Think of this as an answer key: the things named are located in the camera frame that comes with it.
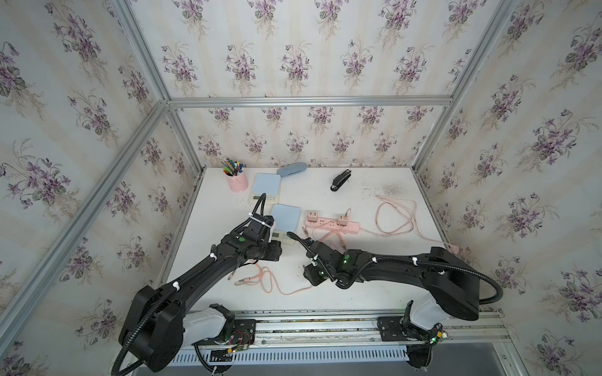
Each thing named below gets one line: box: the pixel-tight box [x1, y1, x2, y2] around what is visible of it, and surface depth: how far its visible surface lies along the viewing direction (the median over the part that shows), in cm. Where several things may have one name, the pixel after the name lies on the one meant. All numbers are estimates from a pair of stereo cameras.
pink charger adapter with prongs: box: [307, 210, 318, 225], surface depth 99 cm
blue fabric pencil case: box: [276, 162, 308, 178], surface depth 120 cm
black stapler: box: [330, 169, 352, 191], surface depth 113 cm
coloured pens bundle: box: [220, 155, 245, 177], surface depth 107 cm
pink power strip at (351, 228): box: [304, 218, 360, 235], surface depth 98 cm
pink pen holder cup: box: [222, 169, 249, 193], surface depth 108 cm
